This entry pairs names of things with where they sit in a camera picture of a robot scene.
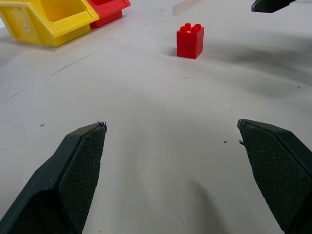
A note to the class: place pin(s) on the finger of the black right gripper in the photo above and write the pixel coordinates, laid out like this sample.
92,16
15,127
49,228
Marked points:
270,6

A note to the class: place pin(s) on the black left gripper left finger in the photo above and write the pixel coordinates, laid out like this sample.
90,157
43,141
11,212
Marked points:
61,180

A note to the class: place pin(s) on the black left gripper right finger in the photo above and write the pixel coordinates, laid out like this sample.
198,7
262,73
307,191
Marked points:
280,170

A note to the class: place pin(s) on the red toy brick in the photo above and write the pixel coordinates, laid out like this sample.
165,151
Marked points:
189,41

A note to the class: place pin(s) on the yellow plastic storage bin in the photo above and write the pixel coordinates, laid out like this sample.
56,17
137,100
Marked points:
48,20

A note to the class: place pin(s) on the red plastic storage bin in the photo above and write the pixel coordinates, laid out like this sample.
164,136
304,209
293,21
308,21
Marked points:
107,11

